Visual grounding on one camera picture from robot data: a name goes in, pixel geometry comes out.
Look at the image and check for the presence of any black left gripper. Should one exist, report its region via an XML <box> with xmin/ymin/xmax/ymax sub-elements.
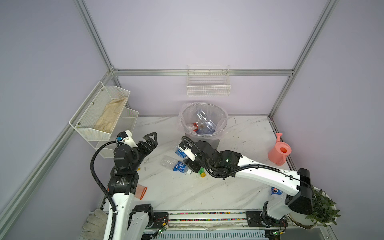
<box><xmin>130</xmin><ymin>132</ymin><xmax>157</xmax><ymax>172</ymax></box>

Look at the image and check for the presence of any colourful label water bottle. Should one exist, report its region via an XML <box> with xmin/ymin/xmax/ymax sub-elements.
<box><xmin>196</xmin><ymin>126</ymin><xmax>215</xmax><ymax>135</ymax></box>

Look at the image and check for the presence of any white cap clear bottle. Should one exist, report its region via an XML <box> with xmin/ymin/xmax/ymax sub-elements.
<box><xmin>197</xmin><ymin>110</ymin><xmax>216</xmax><ymax>131</ymax></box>

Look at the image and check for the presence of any red cap round bottle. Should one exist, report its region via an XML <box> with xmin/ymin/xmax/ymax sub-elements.
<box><xmin>191</xmin><ymin>123</ymin><xmax>201</xmax><ymax>134</ymax></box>

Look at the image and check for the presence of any pepsi label plastic bottle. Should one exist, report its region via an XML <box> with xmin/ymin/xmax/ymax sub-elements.
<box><xmin>270</xmin><ymin>187</ymin><xmax>283</xmax><ymax>199</ymax></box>

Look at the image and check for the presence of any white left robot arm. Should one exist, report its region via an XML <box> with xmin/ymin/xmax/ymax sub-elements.
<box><xmin>104</xmin><ymin>131</ymin><xmax>158</xmax><ymax>240</ymax></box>

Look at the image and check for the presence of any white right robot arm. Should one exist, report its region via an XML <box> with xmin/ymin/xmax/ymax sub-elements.
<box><xmin>178</xmin><ymin>137</ymin><xmax>313</xmax><ymax>222</ymax></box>

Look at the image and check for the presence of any grey mesh waste bin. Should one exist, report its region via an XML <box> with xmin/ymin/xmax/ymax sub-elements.
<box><xmin>179</xmin><ymin>102</ymin><xmax>228</xmax><ymax>151</ymax></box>

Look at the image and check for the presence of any green crushed plastic bottle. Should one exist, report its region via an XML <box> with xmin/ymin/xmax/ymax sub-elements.
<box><xmin>198</xmin><ymin>168</ymin><xmax>206</xmax><ymax>178</ymax></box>

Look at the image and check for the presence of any white mesh lower shelf tray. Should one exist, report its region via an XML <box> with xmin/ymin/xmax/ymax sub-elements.
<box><xmin>96</xmin><ymin>108</ymin><xmax>139</xmax><ymax>159</ymax></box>

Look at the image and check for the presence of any white mesh shelf tray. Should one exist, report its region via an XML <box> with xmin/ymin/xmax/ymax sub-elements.
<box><xmin>69</xmin><ymin>82</ymin><xmax>130</xmax><ymax>142</ymax></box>
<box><xmin>96</xmin><ymin>108</ymin><xmax>139</xmax><ymax>159</ymax></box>

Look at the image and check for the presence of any beige cloth glove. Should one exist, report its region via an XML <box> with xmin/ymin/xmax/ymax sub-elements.
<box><xmin>94</xmin><ymin>97</ymin><xmax>128</xmax><ymax>134</ymax></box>

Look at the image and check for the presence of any white mesh upper shelf tray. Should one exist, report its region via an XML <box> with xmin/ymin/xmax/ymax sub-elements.
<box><xmin>69</xmin><ymin>82</ymin><xmax>130</xmax><ymax>142</ymax></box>

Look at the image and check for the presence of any pink plastic watering can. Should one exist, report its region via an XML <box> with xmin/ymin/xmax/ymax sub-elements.
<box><xmin>268</xmin><ymin>133</ymin><xmax>292</xmax><ymax>166</ymax></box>

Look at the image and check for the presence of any white cotton glove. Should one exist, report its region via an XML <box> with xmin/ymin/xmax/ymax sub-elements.
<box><xmin>82</xmin><ymin>209</ymin><xmax>108</xmax><ymax>240</ymax></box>

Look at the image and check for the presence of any potted green plant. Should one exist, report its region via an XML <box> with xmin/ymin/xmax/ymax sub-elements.
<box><xmin>287</xmin><ymin>187</ymin><xmax>341</xmax><ymax>230</ymax></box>

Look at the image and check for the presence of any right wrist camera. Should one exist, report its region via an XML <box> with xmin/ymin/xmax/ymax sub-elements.
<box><xmin>178</xmin><ymin>146</ymin><xmax>196</xmax><ymax>161</ymax></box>

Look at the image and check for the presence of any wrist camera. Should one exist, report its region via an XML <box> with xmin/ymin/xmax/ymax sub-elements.
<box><xmin>178</xmin><ymin>146</ymin><xmax>196</xmax><ymax>161</ymax></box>
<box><xmin>116</xmin><ymin>130</ymin><xmax>138</xmax><ymax>148</ymax></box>

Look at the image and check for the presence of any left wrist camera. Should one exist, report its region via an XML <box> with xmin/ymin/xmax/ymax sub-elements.
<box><xmin>116</xmin><ymin>130</ymin><xmax>138</xmax><ymax>148</ymax></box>

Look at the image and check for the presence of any white wire wall basket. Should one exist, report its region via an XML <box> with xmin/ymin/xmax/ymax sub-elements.
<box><xmin>187</xmin><ymin>65</ymin><xmax>232</xmax><ymax>97</ymax></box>

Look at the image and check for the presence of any metal base rail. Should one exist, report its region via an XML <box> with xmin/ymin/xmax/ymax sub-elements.
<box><xmin>125</xmin><ymin>209</ymin><xmax>289</xmax><ymax>240</ymax></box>

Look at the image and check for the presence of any aluminium frame horizontal bar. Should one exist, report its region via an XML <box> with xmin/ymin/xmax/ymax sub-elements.
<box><xmin>114</xmin><ymin>69</ymin><xmax>294</xmax><ymax>76</ymax></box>

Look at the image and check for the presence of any aluminium frame corner post left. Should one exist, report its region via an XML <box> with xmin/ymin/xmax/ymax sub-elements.
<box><xmin>74</xmin><ymin>0</ymin><xmax>121</xmax><ymax>87</ymax></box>

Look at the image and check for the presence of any aluminium frame corner post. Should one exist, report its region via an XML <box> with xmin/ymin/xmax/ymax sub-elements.
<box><xmin>269</xmin><ymin>0</ymin><xmax>339</xmax><ymax>118</ymax></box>
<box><xmin>74</xmin><ymin>0</ymin><xmax>121</xmax><ymax>87</ymax></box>

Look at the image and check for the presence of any aluminium frame corner post right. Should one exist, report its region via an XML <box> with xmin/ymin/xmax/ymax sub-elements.
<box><xmin>269</xmin><ymin>0</ymin><xmax>339</xmax><ymax>118</ymax></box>

